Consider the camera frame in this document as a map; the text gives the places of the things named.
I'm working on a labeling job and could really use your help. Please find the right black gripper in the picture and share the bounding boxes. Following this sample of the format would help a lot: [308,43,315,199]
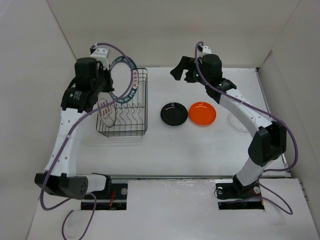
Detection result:
[170,56,210,87]

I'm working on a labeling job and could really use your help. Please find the white plate dark rim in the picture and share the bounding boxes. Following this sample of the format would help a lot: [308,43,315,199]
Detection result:
[110,56,139,104]

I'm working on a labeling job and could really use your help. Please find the white plate red characters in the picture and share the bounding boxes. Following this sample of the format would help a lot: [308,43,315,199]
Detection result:
[97,92,116,128]

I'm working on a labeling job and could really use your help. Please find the black plate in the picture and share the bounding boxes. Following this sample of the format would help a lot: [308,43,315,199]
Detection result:
[160,102,188,127]

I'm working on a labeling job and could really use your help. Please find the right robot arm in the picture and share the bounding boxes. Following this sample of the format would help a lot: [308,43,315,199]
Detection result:
[170,54,287,200]

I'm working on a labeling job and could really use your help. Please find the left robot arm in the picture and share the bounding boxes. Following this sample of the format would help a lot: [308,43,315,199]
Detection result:
[34,57,113,200]

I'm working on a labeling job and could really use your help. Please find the orange plate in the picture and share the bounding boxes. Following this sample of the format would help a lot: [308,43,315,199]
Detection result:
[188,101,217,127]

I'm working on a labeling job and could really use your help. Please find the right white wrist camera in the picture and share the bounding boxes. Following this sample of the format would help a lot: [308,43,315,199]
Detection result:
[197,45,212,57]

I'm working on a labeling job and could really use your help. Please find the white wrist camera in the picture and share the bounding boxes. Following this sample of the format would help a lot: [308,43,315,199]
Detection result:
[90,45,110,70]
[197,45,212,57]

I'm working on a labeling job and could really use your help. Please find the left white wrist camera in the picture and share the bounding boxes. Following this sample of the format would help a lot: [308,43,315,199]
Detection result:
[90,45,110,70]

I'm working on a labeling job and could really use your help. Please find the grey wire dish rack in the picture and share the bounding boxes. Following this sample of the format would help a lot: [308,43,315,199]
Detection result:
[96,68,148,138]

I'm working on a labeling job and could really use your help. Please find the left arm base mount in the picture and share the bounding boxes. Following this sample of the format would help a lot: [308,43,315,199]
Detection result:
[93,182,128,211]

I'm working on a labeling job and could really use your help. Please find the aluminium rail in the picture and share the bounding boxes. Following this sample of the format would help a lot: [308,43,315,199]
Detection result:
[107,173,293,180]

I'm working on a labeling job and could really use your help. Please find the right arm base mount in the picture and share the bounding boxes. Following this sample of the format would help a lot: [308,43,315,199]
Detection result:
[214,182,265,210]

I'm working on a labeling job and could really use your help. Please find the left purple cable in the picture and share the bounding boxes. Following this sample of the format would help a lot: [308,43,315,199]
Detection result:
[38,42,135,240]

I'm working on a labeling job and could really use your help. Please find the purple cable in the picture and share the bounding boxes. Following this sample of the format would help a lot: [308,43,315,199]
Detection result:
[194,41,300,216]
[38,42,135,240]

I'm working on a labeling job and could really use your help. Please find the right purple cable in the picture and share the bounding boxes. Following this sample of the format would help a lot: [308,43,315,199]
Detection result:
[194,41,300,216]

